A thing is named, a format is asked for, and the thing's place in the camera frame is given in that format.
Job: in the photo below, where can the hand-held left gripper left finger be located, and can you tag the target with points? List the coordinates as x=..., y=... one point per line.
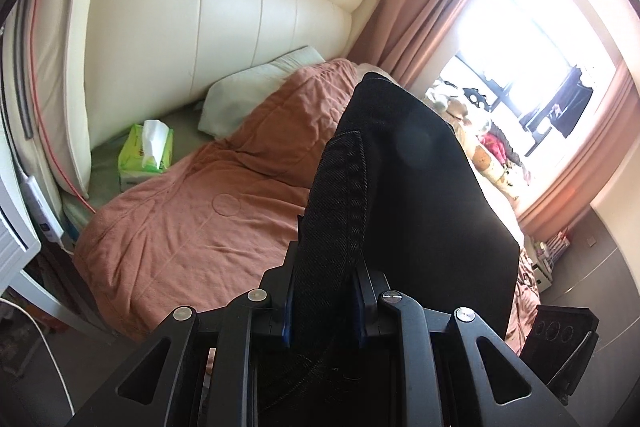
x=277, y=302

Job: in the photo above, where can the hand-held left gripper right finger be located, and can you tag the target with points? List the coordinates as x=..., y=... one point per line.
x=372, y=307

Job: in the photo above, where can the black pants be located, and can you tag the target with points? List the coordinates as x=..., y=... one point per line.
x=425, y=207

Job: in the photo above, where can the cream nightstand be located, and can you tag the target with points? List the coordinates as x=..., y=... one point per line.
x=552, y=257

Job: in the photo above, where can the brown blanket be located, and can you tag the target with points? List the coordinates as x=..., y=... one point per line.
x=200, y=227

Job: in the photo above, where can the cream bear print cushion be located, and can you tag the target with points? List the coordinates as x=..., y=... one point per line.
x=495, y=172

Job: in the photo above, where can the green tissue box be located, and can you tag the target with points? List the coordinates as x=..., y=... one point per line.
x=135, y=162

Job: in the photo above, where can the red cloth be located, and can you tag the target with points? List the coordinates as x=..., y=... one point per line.
x=492, y=147

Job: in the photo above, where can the white pillow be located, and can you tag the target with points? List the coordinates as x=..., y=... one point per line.
x=250, y=92

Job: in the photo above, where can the white plush toy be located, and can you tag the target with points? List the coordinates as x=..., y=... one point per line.
x=447, y=102

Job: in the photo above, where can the green bed sheet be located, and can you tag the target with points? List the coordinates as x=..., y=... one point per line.
x=105, y=157

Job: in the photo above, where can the dark hanging clothes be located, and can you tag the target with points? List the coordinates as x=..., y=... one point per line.
x=570, y=102

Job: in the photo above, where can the white power strip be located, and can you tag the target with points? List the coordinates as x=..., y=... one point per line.
x=45, y=217

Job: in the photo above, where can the white desk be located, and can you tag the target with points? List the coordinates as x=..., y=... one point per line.
x=15, y=237

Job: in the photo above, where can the cream padded headboard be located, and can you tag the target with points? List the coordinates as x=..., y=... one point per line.
x=225, y=17

